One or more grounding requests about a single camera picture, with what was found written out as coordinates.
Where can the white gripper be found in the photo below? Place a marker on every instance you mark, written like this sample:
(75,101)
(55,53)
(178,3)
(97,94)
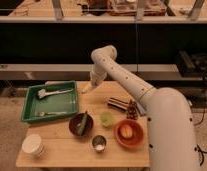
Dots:
(97,78)

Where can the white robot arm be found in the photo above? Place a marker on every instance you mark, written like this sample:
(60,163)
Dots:
(171,133)

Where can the green plastic tray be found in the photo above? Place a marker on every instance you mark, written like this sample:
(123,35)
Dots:
(66,102)

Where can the dark striped box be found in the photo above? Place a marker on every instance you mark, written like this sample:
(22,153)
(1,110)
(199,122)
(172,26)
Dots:
(113,102)

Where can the light green cup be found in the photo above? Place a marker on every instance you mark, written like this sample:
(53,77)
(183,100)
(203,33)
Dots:
(107,119)

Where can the brown pine cone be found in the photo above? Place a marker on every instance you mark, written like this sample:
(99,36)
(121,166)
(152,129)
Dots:
(132,110)

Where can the dark brown bowl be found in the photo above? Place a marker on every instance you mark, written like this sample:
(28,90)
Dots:
(76,120)

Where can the blue sponge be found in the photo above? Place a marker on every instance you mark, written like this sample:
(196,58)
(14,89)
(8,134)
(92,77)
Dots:
(141,110)

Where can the green vegetable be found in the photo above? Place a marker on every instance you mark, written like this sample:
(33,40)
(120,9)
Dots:
(82,124)

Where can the wooden table board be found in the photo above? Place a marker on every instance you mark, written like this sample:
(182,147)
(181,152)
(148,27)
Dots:
(62,149)

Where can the white dish brush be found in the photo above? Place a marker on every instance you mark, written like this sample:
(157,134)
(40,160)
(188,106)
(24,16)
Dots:
(44,93)

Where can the yellow orange fruit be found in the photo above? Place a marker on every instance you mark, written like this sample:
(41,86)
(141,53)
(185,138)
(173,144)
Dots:
(126,131)

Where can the small metal cup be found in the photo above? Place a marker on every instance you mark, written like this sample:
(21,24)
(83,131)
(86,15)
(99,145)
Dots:
(99,143)

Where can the silver fork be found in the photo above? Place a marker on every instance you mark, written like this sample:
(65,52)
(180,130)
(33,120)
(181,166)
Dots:
(41,114)

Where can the orange bowl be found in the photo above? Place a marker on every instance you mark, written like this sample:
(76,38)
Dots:
(135,140)

